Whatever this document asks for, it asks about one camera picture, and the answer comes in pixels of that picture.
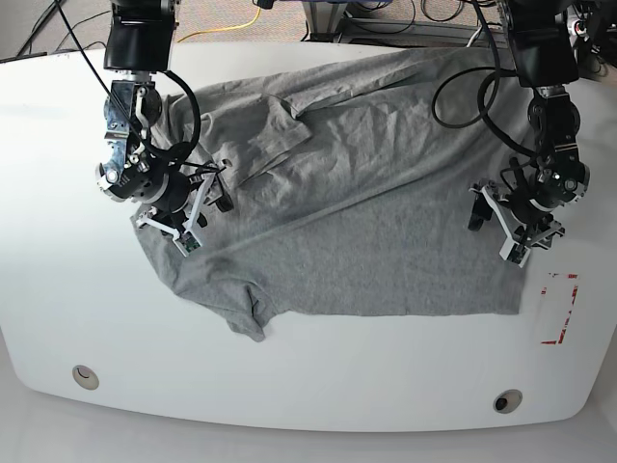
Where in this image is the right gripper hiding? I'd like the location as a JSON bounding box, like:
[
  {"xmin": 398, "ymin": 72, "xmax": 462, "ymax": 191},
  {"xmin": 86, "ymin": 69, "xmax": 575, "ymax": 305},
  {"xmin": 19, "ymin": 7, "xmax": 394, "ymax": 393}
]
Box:
[{"xmin": 134, "ymin": 163, "xmax": 234, "ymax": 246}]

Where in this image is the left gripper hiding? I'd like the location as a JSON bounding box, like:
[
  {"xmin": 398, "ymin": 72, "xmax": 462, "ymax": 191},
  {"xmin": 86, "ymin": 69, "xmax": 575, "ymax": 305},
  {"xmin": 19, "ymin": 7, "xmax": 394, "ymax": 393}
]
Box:
[{"xmin": 468, "ymin": 180, "xmax": 565, "ymax": 257}]

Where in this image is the grey t-shirt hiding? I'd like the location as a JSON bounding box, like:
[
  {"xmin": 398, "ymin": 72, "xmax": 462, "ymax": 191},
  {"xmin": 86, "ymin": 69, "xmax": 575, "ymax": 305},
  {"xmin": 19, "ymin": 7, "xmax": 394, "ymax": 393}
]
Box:
[{"xmin": 135, "ymin": 48, "xmax": 525, "ymax": 341}]

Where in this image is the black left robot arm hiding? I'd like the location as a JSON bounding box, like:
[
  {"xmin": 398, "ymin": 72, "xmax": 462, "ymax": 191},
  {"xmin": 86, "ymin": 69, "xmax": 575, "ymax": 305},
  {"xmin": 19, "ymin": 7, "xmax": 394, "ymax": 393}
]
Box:
[{"xmin": 469, "ymin": 1, "xmax": 590, "ymax": 266}]

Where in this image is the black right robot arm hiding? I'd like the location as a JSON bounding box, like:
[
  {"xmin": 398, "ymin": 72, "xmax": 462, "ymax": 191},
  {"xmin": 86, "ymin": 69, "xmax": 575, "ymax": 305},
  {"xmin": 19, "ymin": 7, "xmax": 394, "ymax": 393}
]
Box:
[{"xmin": 97, "ymin": 1, "xmax": 233, "ymax": 257}]

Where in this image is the red tape rectangle marking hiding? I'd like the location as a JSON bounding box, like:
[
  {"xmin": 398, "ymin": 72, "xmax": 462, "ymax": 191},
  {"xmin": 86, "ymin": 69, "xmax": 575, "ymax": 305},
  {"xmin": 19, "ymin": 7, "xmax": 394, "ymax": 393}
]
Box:
[{"xmin": 536, "ymin": 273, "xmax": 580, "ymax": 345}]

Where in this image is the right table grommet hole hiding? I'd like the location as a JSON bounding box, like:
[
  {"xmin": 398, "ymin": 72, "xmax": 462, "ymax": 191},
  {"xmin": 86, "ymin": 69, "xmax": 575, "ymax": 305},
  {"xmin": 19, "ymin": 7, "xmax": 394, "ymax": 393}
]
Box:
[{"xmin": 493, "ymin": 389, "xmax": 523, "ymax": 415}]

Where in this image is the table grommet hole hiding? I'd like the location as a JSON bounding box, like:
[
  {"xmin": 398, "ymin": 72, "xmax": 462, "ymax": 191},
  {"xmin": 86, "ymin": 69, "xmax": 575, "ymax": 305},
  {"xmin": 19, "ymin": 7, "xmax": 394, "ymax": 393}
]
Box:
[
  {"xmin": 493, "ymin": 389, "xmax": 523, "ymax": 415},
  {"xmin": 72, "ymin": 365, "xmax": 100, "ymax": 391}
]

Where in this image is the left table grommet hole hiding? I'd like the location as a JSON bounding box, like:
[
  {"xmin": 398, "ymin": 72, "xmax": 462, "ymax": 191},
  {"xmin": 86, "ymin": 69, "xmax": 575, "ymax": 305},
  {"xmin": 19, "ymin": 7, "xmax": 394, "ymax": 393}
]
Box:
[{"xmin": 72, "ymin": 365, "xmax": 100, "ymax": 391}]

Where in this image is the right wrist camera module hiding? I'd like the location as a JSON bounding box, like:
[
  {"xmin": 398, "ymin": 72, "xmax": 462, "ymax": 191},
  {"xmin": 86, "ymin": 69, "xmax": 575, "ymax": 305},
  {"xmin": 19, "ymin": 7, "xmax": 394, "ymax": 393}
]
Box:
[{"xmin": 174, "ymin": 231, "xmax": 201, "ymax": 257}]

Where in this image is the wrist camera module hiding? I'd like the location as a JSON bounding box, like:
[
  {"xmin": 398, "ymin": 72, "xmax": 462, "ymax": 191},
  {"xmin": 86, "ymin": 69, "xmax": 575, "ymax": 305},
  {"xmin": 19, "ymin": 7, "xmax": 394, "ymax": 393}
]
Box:
[
  {"xmin": 174, "ymin": 231, "xmax": 201, "ymax": 257},
  {"xmin": 499, "ymin": 237, "xmax": 529, "ymax": 268}
]

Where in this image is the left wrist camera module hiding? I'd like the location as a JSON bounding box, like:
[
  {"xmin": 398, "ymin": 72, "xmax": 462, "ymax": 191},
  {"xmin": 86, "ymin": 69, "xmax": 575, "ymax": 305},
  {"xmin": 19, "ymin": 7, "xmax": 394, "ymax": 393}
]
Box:
[{"xmin": 499, "ymin": 237, "xmax": 529, "ymax": 268}]

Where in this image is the yellow cable on floor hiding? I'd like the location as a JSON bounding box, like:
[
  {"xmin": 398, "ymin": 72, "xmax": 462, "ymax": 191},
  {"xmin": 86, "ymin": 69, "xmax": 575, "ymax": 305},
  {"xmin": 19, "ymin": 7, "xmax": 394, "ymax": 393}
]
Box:
[{"xmin": 178, "ymin": 0, "xmax": 274, "ymax": 42}]

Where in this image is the aluminium frame structure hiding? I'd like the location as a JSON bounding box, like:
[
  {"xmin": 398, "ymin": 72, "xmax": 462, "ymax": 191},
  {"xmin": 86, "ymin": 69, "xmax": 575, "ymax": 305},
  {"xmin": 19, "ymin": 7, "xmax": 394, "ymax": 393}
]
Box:
[{"xmin": 302, "ymin": 0, "xmax": 595, "ymax": 76}]

